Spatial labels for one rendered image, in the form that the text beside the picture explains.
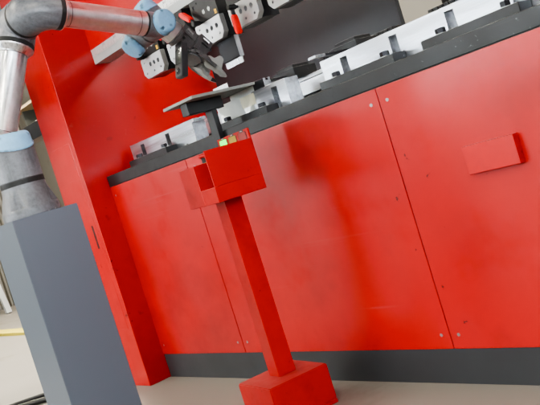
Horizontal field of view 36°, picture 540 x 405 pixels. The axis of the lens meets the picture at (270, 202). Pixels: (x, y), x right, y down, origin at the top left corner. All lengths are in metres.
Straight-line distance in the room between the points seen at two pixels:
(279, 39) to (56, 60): 0.91
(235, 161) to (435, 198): 0.57
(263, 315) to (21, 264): 0.71
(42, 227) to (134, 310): 1.36
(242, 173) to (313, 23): 1.08
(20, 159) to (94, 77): 1.40
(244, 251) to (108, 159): 1.24
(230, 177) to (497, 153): 0.76
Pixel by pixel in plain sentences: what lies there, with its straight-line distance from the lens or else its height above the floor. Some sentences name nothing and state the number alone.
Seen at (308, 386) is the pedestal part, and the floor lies 0.08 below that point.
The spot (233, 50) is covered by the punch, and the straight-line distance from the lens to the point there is 2.86.
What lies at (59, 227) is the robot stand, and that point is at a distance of 2.19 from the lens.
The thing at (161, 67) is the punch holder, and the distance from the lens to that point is 3.16.
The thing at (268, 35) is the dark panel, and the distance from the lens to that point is 3.48.
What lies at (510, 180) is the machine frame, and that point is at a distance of 2.02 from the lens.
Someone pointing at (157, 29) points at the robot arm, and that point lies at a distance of 2.54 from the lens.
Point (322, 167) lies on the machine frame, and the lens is 2.42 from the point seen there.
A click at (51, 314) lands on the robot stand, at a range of 2.16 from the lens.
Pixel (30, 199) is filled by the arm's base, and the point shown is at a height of 0.82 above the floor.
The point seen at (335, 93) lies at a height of 0.85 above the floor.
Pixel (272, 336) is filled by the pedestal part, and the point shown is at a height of 0.24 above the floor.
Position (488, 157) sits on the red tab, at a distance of 2.02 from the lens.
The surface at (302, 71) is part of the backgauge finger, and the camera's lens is 2.96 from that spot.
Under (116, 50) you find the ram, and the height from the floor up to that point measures 1.34.
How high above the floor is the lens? 0.71
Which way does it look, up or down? 2 degrees down
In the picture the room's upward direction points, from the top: 17 degrees counter-clockwise
